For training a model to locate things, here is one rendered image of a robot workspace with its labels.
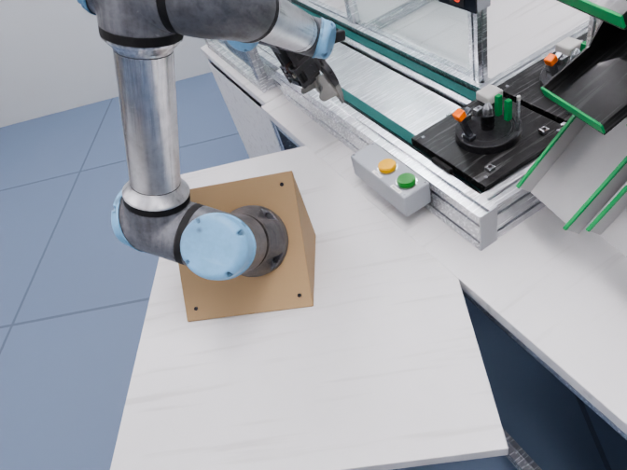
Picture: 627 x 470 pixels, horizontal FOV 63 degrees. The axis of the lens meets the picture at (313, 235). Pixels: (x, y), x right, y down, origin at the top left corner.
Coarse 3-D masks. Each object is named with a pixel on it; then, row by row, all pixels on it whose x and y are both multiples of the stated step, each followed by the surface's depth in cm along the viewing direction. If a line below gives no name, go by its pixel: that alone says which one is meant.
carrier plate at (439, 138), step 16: (512, 112) 116; (528, 112) 115; (432, 128) 120; (448, 128) 118; (528, 128) 111; (560, 128) 109; (416, 144) 118; (432, 144) 116; (448, 144) 114; (528, 144) 108; (544, 144) 107; (448, 160) 111; (464, 160) 109; (480, 160) 108; (496, 160) 107; (512, 160) 106; (528, 160) 105; (464, 176) 108; (480, 176) 105; (496, 176) 104
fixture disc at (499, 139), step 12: (480, 120) 114; (504, 120) 112; (456, 132) 113; (480, 132) 111; (492, 132) 110; (504, 132) 109; (516, 132) 108; (468, 144) 110; (480, 144) 109; (492, 144) 108; (504, 144) 107
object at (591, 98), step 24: (600, 24) 77; (600, 48) 80; (624, 48) 77; (576, 72) 81; (600, 72) 78; (624, 72) 76; (552, 96) 79; (576, 96) 79; (600, 96) 76; (624, 96) 74; (600, 120) 75
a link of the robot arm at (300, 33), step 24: (168, 0) 63; (192, 0) 63; (216, 0) 63; (240, 0) 65; (264, 0) 68; (192, 24) 65; (216, 24) 66; (240, 24) 67; (264, 24) 70; (288, 24) 81; (312, 24) 94; (288, 48) 93; (312, 48) 100
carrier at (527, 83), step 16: (560, 48) 126; (576, 48) 112; (544, 64) 125; (560, 64) 120; (512, 80) 124; (528, 80) 122; (544, 80) 118; (512, 96) 120; (528, 96) 118; (544, 96) 117; (544, 112) 114; (560, 112) 112
